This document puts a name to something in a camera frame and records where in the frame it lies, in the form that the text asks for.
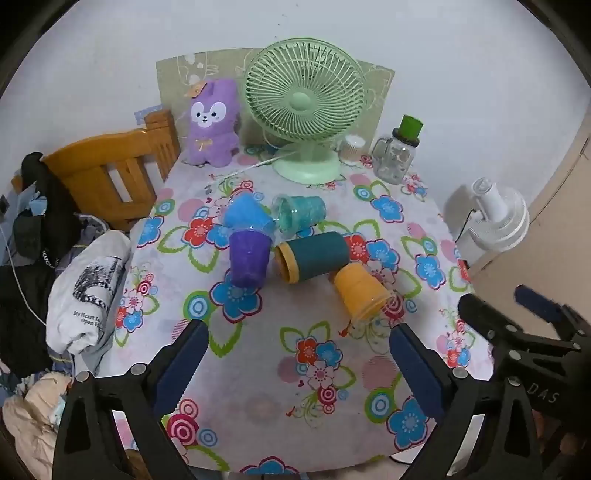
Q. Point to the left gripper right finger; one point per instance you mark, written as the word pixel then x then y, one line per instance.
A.
pixel 507 446

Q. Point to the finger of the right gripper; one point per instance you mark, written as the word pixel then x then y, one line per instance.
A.
pixel 489 320
pixel 542 304

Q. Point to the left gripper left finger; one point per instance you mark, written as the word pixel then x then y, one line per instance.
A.
pixel 88 445

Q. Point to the dark teal cup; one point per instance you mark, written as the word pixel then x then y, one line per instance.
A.
pixel 301 259

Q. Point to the orange plastic cup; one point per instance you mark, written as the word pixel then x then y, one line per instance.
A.
pixel 362 294

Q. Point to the turquoise plastic cup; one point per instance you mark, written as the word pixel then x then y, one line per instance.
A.
pixel 296 213

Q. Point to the purple plastic cup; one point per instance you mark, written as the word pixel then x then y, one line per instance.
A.
pixel 249 254

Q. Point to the blue plastic cup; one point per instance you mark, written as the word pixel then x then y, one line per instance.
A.
pixel 244 212

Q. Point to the beige cloth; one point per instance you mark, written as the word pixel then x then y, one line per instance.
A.
pixel 30 421

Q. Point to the white floor fan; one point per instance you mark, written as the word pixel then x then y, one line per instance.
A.
pixel 495 217

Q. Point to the white printed t-shirt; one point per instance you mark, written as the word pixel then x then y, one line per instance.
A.
pixel 81 304

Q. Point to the glass mason jar mug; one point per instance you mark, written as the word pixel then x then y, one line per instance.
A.
pixel 393 155

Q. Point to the floral tablecloth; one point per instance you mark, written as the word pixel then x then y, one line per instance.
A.
pixel 288 383

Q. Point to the black clothes pile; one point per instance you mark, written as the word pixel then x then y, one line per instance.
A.
pixel 46 228

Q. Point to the cotton swab container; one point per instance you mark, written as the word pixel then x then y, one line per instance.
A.
pixel 351 149

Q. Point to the wooden chair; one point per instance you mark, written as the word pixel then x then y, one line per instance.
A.
pixel 106 174

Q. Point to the green desk fan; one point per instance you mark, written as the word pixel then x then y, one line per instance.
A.
pixel 307 92

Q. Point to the purple plush toy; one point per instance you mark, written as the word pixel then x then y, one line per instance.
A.
pixel 213 117

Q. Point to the beige patterned cardboard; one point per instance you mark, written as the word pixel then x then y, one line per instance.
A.
pixel 176 75

